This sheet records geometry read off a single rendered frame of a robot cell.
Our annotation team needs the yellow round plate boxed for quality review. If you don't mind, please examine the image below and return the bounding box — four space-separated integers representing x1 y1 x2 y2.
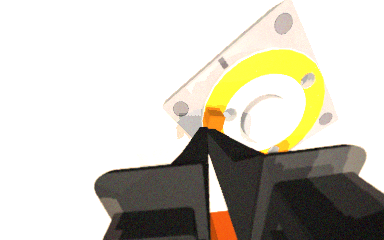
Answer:
201 48 325 154

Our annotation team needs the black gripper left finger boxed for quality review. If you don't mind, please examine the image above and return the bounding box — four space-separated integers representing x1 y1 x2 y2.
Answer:
93 127 211 240

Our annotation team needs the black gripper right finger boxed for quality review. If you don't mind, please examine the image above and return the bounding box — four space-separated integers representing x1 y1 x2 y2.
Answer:
205 126 367 240

